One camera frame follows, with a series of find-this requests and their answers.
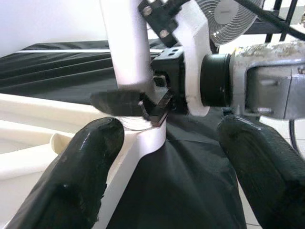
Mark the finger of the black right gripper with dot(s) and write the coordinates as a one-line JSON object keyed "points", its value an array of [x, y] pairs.
{"points": [[119, 103]]}

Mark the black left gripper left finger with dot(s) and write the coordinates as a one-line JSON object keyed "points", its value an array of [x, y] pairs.
{"points": [[71, 181]]}

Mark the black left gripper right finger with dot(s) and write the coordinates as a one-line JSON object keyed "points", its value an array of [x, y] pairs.
{"points": [[262, 181]]}

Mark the white plastic table top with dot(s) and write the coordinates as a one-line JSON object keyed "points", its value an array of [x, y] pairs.
{"points": [[28, 148]]}

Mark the white plastic table leg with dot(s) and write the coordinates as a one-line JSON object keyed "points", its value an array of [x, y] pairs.
{"points": [[126, 47]]}

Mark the white floor fan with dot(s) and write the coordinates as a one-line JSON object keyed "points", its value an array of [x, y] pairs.
{"points": [[228, 21]]}

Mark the white tape strip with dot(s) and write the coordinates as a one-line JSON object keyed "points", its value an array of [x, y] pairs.
{"points": [[64, 50]]}

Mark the black tablecloth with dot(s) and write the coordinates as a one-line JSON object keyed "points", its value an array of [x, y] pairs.
{"points": [[178, 179]]}

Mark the black metal table leg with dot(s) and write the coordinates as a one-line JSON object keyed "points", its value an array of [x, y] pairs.
{"points": [[286, 21]]}

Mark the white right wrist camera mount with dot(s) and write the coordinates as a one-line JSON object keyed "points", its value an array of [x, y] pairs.
{"points": [[195, 47]]}

